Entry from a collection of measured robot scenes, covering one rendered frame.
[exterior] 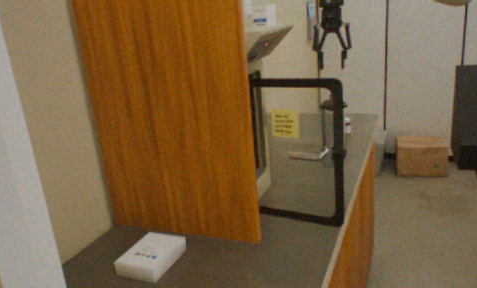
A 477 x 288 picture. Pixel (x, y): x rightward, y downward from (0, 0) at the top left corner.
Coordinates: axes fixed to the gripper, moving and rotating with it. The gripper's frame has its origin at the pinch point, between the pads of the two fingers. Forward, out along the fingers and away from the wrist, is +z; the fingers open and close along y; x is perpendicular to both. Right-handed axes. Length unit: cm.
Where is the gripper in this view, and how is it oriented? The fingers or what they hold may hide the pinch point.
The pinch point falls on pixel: (332, 62)
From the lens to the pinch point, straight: 173.8
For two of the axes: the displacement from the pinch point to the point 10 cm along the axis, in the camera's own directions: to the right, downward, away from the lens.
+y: 9.2, 0.4, -3.9
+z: 0.9, 9.5, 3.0
